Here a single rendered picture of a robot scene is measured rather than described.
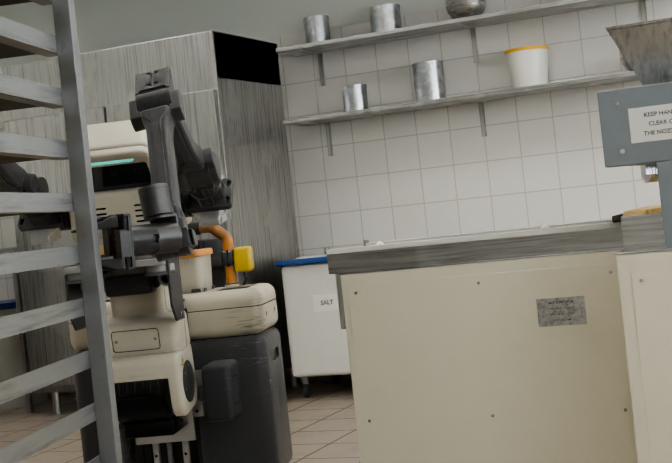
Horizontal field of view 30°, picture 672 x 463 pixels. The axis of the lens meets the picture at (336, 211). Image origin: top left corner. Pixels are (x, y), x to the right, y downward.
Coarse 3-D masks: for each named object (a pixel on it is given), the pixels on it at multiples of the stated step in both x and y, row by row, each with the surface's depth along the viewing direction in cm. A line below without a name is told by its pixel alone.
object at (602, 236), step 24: (432, 240) 294; (456, 240) 292; (480, 240) 290; (504, 240) 288; (528, 240) 286; (552, 240) 284; (576, 240) 282; (600, 240) 280; (336, 264) 303; (360, 264) 301; (384, 264) 299; (408, 264) 296; (432, 264) 294
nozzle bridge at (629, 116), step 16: (608, 96) 259; (624, 96) 257; (640, 96) 256; (656, 96) 255; (608, 112) 259; (624, 112) 258; (640, 112) 256; (656, 112) 255; (608, 128) 259; (624, 128) 258; (640, 128) 256; (656, 128) 255; (608, 144) 259; (624, 144) 258; (640, 144) 257; (656, 144) 255; (608, 160) 259; (624, 160) 258; (640, 160) 257; (656, 160) 256
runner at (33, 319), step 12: (72, 300) 207; (24, 312) 186; (36, 312) 191; (48, 312) 196; (60, 312) 201; (72, 312) 207; (84, 312) 212; (0, 324) 177; (12, 324) 182; (24, 324) 186; (36, 324) 191; (48, 324) 195; (0, 336) 177
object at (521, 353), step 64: (576, 256) 281; (384, 320) 298; (448, 320) 292; (512, 320) 287; (576, 320) 281; (384, 384) 298; (448, 384) 293; (512, 384) 287; (576, 384) 282; (384, 448) 299; (448, 448) 293; (512, 448) 288; (576, 448) 282
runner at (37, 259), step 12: (24, 252) 189; (36, 252) 194; (48, 252) 199; (60, 252) 204; (72, 252) 210; (0, 264) 180; (12, 264) 184; (24, 264) 188; (36, 264) 193; (48, 264) 198; (60, 264) 203
